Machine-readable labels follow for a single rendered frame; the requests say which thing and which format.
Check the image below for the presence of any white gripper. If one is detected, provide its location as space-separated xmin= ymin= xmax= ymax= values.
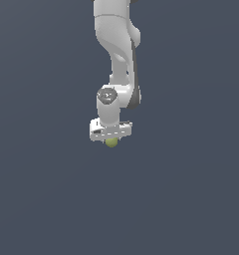
xmin=89 ymin=119 xmax=133 ymax=143

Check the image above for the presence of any small yellow-green ball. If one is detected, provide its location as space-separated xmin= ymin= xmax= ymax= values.
xmin=105 ymin=136 xmax=120 ymax=148

